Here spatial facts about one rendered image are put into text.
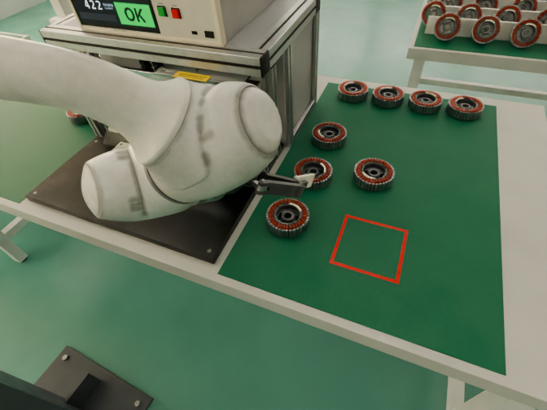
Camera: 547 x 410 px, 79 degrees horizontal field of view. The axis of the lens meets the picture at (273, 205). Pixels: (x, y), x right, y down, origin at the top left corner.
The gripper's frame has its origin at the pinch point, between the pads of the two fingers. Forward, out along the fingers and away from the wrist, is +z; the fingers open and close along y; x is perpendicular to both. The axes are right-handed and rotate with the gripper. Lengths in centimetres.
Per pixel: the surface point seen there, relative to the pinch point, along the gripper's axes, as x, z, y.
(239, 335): -91, 32, -15
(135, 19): 18, -12, -48
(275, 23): 26.8, 13.0, -25.6
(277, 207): -14.3, 7.7, -3.5
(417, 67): 32, 116, -24
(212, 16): 23.7, -5.6, -27.3
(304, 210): -12.3, 11.1, 2.4
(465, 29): 53, 126, -14
